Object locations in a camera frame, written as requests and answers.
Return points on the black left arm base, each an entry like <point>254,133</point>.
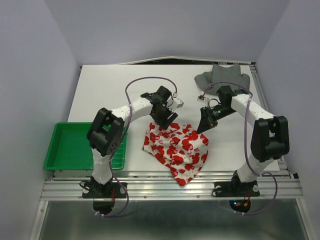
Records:
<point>104,196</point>

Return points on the aluminium rail frame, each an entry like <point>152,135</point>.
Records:
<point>159,185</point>

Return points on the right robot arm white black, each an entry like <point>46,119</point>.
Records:
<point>270,135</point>

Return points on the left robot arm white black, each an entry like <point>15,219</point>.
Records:
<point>109,127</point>

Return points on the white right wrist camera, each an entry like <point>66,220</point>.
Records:
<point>203,99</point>

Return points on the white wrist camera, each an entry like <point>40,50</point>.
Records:
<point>203,99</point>
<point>174,103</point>

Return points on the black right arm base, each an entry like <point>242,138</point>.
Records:
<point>240,193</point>

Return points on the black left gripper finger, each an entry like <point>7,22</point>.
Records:
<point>163,123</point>
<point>170,119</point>

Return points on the white red floral skirt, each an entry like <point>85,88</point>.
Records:
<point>179,148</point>

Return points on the grey pleated skirt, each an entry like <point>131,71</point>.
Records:
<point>211,81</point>

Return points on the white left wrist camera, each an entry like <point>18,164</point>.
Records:
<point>174,103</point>

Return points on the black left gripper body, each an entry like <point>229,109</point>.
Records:
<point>163,114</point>

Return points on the green plastic tray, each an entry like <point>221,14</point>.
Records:
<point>69,149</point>

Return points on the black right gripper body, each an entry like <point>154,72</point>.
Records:
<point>215,114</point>

